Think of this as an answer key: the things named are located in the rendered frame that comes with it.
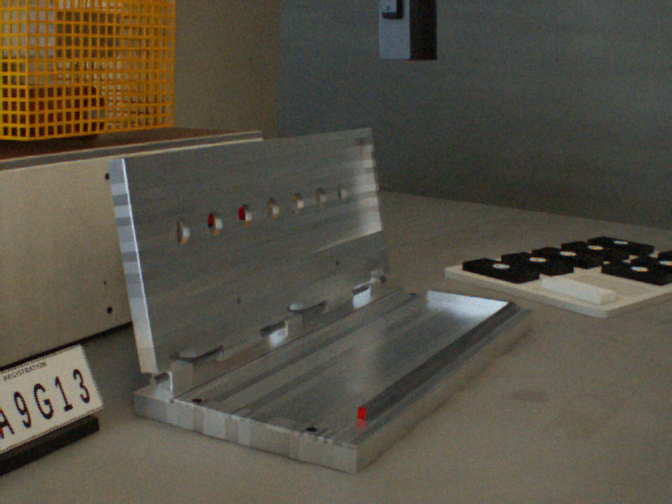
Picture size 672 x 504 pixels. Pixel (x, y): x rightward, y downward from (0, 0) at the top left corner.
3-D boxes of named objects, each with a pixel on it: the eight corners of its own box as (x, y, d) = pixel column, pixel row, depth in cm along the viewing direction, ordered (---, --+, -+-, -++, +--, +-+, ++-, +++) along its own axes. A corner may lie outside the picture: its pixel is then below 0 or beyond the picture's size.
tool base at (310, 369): (355, 475, 65) (357, 428, 65) (133, 414, 75) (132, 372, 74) (531, 328, 103) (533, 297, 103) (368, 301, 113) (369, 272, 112)
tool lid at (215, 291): (123, 157, 71) (106, 160, 72) (161, 392, 73) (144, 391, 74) (371, 127, 109) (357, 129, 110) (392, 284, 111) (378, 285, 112)
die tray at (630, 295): (603, 319, 108) (604, 311, 108) (440, 275, 128) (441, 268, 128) (742, 275, 134) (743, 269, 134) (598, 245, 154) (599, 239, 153)
